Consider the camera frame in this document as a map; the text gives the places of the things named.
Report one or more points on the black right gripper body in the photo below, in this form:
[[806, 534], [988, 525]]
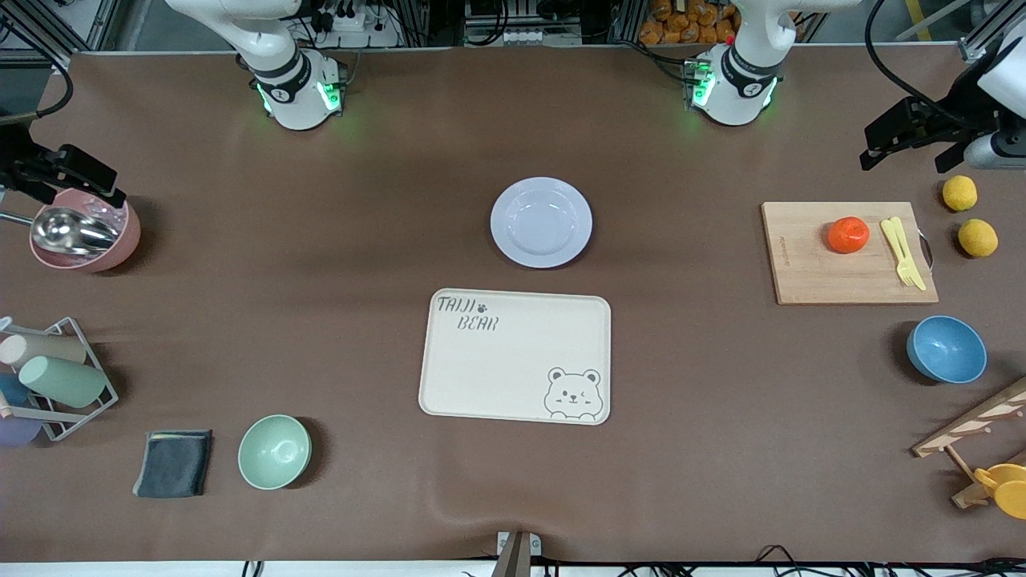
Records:
[[16, 164]]

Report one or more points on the orange mandarin fruit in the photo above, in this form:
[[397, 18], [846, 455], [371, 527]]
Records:
[[848, 235]]

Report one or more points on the white round plate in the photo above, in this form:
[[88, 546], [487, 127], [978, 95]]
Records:
[[541, 223]]

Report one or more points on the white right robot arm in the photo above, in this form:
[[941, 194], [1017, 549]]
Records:
[[295, 96]]

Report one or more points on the shiny metal scoop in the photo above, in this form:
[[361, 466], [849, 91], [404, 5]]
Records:
[[68, 231]]

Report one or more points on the pink bowl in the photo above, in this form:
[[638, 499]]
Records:
[[120, 240]]

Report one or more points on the yellow lemon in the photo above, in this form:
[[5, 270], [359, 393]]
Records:
[[978, 238], [959, 193]]

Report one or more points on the yellow plastic fork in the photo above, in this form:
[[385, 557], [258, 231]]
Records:
[[896, 248]]

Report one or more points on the wooden cutting board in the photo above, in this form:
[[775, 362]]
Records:
[[809, 264]]

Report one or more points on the beige cup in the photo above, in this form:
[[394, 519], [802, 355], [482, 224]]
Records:
[[44, 349]]

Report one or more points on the mint green cup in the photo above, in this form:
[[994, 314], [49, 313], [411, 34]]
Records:
[[64, 381]]

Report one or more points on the blue bowl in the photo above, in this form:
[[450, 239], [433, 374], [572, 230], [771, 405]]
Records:
[[947, 349]]

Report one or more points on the blue cup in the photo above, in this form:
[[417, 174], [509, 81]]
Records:
[[12, 389]]

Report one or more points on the bag of oranges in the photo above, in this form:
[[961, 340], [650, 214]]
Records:
[[689, 22]]

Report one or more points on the lilac cup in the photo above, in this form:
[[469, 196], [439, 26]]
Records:
[[16, 431]]

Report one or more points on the dark grey folded cloth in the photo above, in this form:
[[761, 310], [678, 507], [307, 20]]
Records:
[[173, 463]]

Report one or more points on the wooden dish rack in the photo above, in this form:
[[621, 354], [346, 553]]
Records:
[[974, 421]]

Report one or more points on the mint green bowl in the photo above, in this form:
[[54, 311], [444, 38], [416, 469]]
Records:
[[274, 452]]

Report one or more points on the yellow plastic cup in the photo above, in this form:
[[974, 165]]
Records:
[[1008, 487]]

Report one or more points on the cream bear print tray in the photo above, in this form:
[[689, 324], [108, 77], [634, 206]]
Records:
[[513, 361]]

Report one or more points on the aluminium frame profile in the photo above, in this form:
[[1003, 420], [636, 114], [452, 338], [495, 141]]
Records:
[[990, 32], [72, 24]]

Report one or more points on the grey metal camera mount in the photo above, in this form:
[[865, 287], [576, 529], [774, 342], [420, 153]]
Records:
[[515, 553]]

